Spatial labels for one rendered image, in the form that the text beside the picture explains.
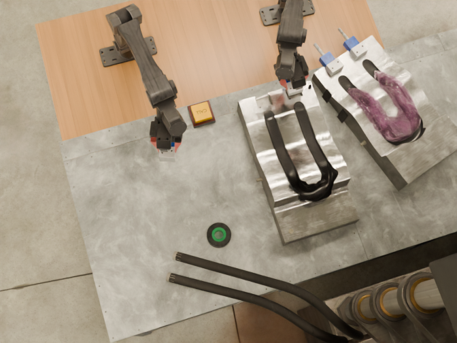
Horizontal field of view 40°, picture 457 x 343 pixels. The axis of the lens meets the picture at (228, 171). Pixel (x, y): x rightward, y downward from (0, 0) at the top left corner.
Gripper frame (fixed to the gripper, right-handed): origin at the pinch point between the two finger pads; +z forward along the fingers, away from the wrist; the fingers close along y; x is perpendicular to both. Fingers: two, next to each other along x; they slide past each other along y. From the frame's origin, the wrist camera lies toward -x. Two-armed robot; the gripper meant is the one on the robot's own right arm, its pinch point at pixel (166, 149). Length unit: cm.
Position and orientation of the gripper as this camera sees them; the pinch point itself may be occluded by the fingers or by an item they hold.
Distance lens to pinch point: 204.3
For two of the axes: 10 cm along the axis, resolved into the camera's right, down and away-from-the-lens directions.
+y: 10.0, 0.4, 0.3
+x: 0.1, -7.3, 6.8
